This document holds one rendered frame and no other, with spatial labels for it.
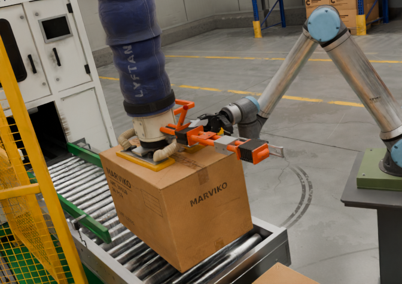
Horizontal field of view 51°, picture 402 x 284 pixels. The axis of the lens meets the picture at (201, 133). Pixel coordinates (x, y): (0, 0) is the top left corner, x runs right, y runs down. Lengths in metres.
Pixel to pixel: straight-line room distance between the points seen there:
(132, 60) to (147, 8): 0.21
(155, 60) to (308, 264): 1.68
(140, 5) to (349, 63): 0.83
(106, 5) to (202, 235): 0.99
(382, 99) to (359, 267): 1.31
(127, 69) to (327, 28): 0.79
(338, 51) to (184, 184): 0.78
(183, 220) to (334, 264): 1.35
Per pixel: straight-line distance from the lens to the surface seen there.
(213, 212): 1.80
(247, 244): 2.14
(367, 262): 2.86
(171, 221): 1.69
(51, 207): 2.22
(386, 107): 1.80
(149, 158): 1.84
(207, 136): 1.61
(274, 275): 1.95
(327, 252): 2.93
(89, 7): 11.29
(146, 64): 1.74
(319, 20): 1.70
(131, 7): 1.70
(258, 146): 1.43
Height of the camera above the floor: 1.81
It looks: 21 degrees down
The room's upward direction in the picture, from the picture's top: 12 degrees counter-clockwise
